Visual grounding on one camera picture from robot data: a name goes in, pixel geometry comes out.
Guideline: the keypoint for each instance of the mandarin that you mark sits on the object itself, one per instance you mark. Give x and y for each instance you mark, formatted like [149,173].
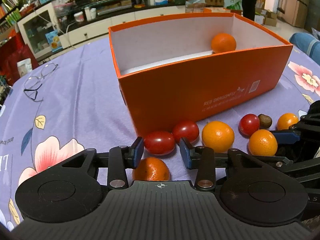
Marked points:
[151,169]

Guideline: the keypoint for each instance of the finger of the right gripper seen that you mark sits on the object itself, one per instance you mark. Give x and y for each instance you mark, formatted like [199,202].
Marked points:
[286,136]

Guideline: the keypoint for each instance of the medium orange citrus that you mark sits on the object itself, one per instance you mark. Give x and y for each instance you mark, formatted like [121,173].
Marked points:
[218,135]

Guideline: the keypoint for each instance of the red cherry tomato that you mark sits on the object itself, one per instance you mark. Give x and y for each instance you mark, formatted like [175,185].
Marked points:
[159,143]
[249,124]
[186,129]

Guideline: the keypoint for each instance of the red gift bag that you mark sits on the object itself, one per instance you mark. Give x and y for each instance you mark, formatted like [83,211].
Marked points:
[15,50]

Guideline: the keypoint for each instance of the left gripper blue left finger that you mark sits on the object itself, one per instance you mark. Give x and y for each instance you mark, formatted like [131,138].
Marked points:
[121,158]

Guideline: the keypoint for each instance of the purple floral tablecloth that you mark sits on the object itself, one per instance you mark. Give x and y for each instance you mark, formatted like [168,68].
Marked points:
[83,106]

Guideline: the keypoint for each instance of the large orange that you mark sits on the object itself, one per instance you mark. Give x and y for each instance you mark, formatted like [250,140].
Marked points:
[223,42]

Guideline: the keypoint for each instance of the white glass cabinet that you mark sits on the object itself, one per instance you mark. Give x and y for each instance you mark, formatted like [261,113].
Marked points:
[39,31]

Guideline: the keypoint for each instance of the small orange citrus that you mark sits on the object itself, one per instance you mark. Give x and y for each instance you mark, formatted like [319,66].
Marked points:
[262,143]

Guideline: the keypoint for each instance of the white tv cabinet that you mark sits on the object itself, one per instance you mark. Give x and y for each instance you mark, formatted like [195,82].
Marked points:
[78,33]

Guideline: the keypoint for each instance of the small orange kumquat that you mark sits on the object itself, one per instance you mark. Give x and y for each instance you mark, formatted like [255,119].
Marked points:
[286,120]

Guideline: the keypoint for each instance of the clear eyeglasses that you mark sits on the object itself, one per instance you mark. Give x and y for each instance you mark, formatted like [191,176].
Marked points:
[33,83]

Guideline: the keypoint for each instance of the orange cardboard box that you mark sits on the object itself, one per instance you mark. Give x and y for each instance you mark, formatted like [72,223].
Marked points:
[168,73]

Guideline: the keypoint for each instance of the brown chestnut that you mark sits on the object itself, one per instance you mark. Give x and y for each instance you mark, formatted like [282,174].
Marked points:
[265,121]

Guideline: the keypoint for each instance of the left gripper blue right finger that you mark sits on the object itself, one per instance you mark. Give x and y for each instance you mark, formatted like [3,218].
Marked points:
[202,159]

